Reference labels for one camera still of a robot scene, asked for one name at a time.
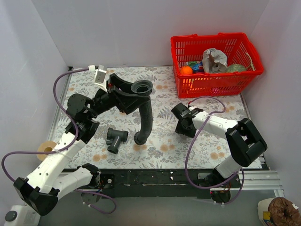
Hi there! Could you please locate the brown item in white cup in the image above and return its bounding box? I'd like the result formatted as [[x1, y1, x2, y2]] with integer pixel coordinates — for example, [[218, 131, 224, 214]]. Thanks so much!
[[257, 197, 301, 226]]

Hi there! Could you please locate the orange fruit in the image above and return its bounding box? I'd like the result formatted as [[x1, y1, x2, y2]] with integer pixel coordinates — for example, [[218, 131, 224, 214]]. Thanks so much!
[[180, 65, 193, 75]]

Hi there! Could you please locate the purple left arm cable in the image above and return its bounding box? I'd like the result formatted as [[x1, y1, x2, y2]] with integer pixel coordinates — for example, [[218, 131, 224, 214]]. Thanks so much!
[[1, 66, 117, 214]]

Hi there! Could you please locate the green netted melon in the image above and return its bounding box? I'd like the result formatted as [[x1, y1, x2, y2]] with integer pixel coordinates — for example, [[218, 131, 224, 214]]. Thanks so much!
[[225, 52, 255, 73]]

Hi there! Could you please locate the black corrugated hose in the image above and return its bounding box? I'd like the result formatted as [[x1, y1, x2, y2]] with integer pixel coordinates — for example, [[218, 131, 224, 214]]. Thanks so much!
[[130, 80, 154, 145]]

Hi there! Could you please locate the red plastic basket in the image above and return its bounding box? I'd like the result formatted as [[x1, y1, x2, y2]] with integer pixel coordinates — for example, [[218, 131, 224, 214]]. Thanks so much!
[[171, 32, 264, 98]]

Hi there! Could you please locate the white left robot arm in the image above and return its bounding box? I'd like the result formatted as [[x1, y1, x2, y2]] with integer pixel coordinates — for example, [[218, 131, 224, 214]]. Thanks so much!
[[13, 73, 153, 216]]

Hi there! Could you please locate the colourful snack packet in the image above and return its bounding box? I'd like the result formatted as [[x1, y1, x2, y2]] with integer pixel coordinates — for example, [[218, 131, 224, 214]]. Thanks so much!
[[187, 61, 204, 73]]

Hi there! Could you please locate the white grey button device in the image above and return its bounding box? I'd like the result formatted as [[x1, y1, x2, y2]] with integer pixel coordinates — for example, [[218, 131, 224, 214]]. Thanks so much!
[[4, 205, 40, 226]]

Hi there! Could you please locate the beige tape roll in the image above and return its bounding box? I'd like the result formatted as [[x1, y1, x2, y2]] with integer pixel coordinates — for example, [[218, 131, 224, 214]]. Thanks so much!
[[36, 141, 57, 161]]

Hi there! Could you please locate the crumpled grey paper bag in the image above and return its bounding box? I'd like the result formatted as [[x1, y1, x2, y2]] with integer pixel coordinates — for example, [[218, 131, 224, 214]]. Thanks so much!
[[202, 48, 228, 74]]

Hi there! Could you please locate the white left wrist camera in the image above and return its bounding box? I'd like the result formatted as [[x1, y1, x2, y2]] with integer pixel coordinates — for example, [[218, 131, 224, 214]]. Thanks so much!
[[88, 65, 108, 93]]

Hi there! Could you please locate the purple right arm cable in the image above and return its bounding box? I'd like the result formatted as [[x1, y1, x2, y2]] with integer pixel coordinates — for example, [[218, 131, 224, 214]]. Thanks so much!
[[184, 96, 245, 204]]

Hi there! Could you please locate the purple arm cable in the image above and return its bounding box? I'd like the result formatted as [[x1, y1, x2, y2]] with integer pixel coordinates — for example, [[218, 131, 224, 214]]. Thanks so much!
[[1, 66, 117, 214], [184, 96, 245, 204]]

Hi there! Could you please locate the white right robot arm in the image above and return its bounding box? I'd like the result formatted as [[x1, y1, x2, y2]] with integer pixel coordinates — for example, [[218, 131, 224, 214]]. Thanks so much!
[[171, 103, 268, 189]]

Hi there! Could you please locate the grey tee pipe fitting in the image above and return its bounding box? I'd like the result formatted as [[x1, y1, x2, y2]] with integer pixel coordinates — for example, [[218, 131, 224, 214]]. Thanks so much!
[[106, 128, 128, 154]]

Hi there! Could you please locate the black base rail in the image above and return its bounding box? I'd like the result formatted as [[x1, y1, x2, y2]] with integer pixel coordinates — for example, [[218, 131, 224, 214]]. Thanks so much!
[[82, 169, 211, 199]]

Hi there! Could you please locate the floral table mat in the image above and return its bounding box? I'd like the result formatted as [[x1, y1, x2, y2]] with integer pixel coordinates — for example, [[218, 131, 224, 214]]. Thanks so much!
[[54, 65, 263, 170]]

